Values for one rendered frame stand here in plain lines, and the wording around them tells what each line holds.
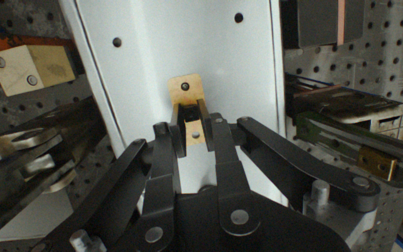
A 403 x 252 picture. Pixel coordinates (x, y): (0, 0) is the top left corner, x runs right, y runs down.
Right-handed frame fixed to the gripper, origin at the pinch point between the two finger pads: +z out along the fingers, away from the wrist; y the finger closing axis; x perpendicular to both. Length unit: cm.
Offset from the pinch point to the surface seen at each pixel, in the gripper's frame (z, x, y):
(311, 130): 3.3, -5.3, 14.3
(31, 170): -2.9, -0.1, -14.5
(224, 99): 4.6, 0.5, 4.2
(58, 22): 34.7, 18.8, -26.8
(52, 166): -2.0, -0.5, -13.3
